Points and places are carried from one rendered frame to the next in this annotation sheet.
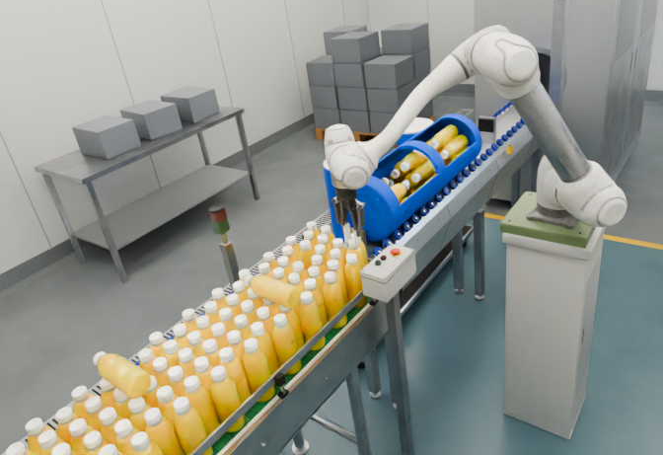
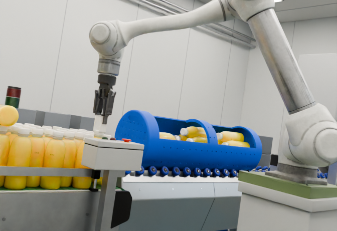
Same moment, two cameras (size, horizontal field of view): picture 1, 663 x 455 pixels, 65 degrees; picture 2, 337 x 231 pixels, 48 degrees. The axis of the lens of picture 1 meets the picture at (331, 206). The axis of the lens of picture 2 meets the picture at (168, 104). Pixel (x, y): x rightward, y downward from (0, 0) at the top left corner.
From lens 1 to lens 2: 1.05 m
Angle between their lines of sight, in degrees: 30
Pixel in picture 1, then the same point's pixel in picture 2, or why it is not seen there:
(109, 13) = (60, 57)
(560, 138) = (287, 62)
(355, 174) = (100, 28)
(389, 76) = not seen: hidden behind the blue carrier
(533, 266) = (261, 220)
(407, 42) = not seen: hidden behind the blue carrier
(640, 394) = not seen: outside the picture
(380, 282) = (95, 146)
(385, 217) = (143, 142)
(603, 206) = (320, 133)
